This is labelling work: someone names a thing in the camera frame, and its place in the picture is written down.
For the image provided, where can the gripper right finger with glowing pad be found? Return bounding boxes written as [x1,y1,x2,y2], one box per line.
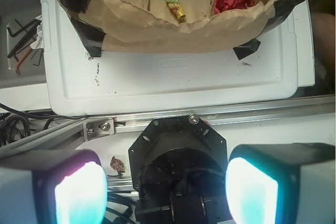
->
[225,143,335,223]

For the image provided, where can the aluminium frame rail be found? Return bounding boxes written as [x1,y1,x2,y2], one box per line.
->
[1,94,335,156]

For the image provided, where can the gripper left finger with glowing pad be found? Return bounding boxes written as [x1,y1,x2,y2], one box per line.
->
[1,150,107,223]

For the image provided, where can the black cable bundle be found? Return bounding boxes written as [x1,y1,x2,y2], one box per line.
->
[0,102,66,148]

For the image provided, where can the red crumpled fabric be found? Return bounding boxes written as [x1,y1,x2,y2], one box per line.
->
[213,0,256,15]

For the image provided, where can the brown paper bag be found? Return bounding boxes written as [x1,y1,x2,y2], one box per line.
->
[57,0,304,58]

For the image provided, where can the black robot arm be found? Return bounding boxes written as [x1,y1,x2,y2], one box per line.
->
[1,116,335,223]

